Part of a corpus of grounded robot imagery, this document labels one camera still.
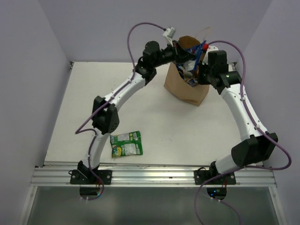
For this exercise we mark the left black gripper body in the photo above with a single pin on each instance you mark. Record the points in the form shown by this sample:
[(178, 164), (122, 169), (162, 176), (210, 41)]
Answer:
[(172, 54)]

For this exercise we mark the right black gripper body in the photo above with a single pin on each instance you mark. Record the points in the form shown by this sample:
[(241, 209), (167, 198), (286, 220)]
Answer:
[(204, 69)]

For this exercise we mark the dark blue snack bag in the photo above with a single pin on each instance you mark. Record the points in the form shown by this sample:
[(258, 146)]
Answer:
[(191, 65)]

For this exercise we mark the blue white snack bag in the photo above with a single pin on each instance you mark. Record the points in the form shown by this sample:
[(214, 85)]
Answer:
[(188, 77)]

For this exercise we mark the brown paper bag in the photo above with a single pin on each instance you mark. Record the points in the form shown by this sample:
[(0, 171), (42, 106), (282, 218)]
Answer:
[(177, 86)]

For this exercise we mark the green snack bag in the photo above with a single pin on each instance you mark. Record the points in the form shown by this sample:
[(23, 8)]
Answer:
[(126, 144)]

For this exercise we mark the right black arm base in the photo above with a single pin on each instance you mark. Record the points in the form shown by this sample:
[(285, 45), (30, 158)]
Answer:
[(211, 177)]

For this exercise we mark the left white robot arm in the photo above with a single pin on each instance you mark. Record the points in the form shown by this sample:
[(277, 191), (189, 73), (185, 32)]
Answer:
[(105, 117)]

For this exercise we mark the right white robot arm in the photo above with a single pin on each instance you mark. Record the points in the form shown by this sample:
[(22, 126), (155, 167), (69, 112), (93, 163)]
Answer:
[(257, 144)]

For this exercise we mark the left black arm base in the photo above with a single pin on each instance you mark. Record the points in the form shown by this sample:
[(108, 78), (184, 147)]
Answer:
[(91, 182)]

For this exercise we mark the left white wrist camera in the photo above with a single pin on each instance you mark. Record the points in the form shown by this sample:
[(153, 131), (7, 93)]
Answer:
[(168, 34)]

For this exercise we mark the aluminium front rail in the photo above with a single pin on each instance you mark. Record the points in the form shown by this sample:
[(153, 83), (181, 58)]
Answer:
[(55, 175)]

